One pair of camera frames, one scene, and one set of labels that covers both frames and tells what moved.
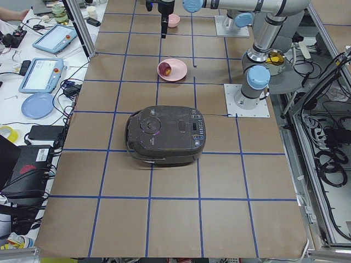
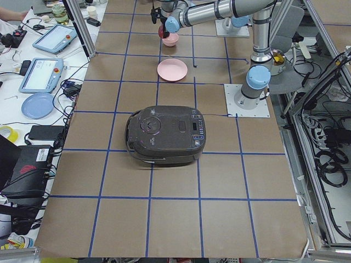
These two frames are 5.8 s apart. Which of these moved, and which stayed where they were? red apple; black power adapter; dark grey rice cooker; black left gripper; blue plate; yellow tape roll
Moved: black left gripper; red apple
Stayed: black power adapter; dark grey rice cooker; blue plate; yellow tape roll
